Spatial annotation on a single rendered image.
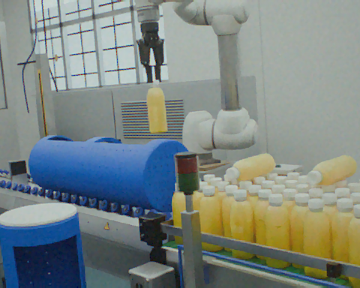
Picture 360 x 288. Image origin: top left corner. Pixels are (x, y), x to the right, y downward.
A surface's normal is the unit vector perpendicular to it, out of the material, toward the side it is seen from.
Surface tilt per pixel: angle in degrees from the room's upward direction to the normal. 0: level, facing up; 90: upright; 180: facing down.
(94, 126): 90
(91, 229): 70
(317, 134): 90
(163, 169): 90
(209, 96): 90
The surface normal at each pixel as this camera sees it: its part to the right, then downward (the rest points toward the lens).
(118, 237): -0.73, -0.18
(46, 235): 0.37, 0.10
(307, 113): -0.66, 0.16
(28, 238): -0.03, 0.14
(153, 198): 0.65, 0.05
